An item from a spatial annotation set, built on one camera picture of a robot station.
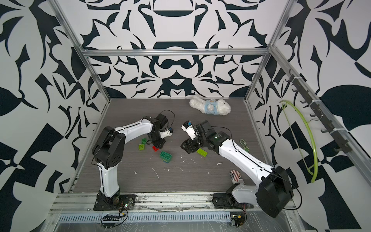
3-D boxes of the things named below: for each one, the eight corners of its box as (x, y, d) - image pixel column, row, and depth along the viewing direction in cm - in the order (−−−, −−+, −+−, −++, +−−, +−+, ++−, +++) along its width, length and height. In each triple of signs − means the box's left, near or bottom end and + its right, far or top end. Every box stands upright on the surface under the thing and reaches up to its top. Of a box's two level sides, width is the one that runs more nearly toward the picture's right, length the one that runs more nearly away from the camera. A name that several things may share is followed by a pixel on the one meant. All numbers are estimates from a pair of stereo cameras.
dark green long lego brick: (160, 160, 90) (159, 155, 84) (163, 155, 92) (161, 150, 86) (169, 164, 88) (168, 158, 82) (171, 159, 90) (170, 153, 84)
